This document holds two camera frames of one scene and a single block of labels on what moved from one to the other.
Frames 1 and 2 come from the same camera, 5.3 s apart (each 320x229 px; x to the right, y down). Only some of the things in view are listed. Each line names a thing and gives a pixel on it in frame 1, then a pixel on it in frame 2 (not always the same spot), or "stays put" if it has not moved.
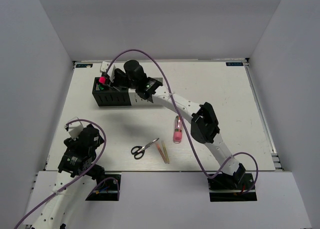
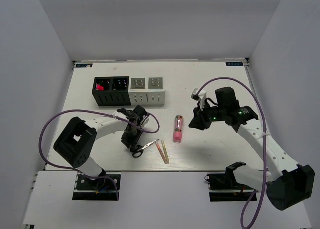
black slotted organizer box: x=105 y=95 stays put
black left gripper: x=71 y=143 to x=133 y=142
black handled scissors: x=138 y=151 stays put
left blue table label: x=84 y=65 stays put
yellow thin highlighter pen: x=165 y=152 stays put
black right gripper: x=116 y=75 to x=199 y=121
